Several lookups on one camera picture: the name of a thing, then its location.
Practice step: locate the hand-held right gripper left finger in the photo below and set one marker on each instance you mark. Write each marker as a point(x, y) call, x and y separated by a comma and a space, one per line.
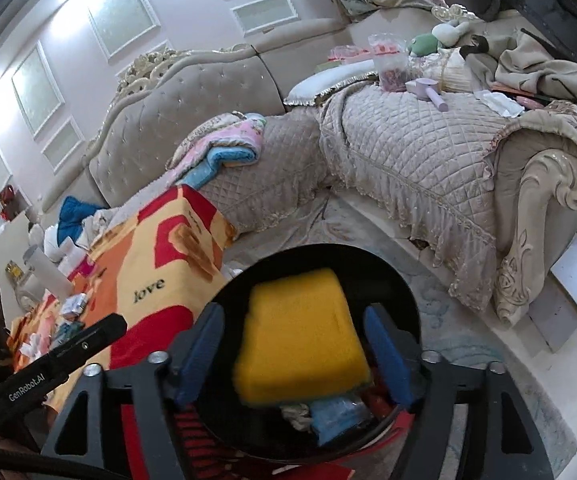
point(201, 355)

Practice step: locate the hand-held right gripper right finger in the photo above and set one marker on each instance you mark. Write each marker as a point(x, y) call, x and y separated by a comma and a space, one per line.
point(388, 355)

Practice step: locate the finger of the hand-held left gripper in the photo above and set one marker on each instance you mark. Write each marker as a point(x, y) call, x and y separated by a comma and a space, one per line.
point(93, 337)

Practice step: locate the white medicine box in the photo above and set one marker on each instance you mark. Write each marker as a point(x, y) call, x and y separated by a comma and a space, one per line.
point(74, 306)

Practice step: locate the black round bin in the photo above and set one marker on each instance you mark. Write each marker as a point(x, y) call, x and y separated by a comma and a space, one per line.
point(388, 280)

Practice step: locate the yellow sponge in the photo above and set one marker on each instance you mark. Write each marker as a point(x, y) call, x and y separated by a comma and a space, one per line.
point(298, 335)

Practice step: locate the teal packet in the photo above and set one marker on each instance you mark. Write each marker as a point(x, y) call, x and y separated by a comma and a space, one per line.
point(68, 334)

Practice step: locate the blue face mask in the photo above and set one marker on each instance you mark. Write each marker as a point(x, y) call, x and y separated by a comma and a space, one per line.
point(341, 417)

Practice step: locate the white thermos bottle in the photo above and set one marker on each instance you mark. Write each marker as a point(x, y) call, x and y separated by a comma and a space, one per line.
point(46, 272)

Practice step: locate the red orange printed blanket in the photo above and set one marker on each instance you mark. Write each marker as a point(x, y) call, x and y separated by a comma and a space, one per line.
point(168, 260)

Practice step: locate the white plush pillow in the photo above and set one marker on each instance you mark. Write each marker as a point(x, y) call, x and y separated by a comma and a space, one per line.
point(51, 242)

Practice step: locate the crumpled white tissue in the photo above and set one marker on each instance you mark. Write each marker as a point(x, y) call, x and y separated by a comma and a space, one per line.
point(298, 415)

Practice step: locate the white crumpled cloth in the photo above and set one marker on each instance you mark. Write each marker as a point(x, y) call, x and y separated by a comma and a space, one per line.
point(101, 225)

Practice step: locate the blue quilted jacket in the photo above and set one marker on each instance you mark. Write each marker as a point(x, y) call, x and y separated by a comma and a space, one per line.
point(76, 220)

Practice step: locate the white cabinet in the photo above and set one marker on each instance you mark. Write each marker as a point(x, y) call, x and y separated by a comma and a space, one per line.
point(3, 250)

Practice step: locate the white floor board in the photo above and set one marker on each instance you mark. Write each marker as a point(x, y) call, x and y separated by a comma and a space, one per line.
point(568, 295)

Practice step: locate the quilted beige sofa cover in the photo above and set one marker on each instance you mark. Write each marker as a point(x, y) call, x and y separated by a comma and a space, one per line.
point(273, 170)
point(418, 160)

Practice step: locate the folded pink blue blanket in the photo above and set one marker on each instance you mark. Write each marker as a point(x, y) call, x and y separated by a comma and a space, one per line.
point(223, 145)

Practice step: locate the beige tufted sofa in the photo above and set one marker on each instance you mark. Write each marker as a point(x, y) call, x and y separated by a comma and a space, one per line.
point(193, 95)

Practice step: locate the lavender scoop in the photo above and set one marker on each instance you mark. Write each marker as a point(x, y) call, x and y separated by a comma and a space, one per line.
point(426, 92)

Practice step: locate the white tissue paper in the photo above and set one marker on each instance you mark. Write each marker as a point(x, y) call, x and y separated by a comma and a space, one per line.
point(498, 102)

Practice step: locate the white pillow gold trim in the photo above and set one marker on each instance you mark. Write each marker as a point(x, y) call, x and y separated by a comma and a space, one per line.
point(328, 80)

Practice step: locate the clear plastic snack jar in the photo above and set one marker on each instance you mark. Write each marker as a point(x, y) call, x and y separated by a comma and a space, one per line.
point(391, 65)

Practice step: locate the green plush toy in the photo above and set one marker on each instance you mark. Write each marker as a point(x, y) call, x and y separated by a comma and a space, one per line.
point(423, 44)

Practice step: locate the beige throw cloth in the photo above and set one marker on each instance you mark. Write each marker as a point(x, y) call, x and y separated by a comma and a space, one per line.
point(543, 75)

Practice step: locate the dark padded jacket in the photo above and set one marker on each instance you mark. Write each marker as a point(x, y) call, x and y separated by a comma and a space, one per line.
point(543, 5)

